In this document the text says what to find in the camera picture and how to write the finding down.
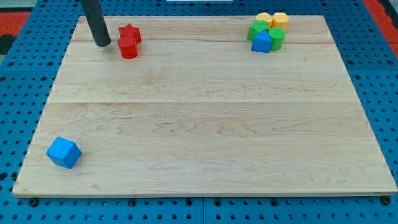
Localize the red star block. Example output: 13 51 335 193
118 24 142 44

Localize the light wooden board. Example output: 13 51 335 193
12 16 397 198

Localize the blue cube block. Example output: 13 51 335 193
46 137 81 169

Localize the green star block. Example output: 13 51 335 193
247 19 270 41

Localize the red cylinder block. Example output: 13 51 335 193
118 35 138 59

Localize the green cylinder block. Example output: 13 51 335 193
268 27 285 51

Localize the blue triangle block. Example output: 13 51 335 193
251 30 272 53

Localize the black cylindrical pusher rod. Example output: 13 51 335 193
80 0 111 47

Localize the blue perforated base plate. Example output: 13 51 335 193
1 0 397 223

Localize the yellow heart block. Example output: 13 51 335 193
255 12 273 28

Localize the yellow hexagon block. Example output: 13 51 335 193
272 12 289 30

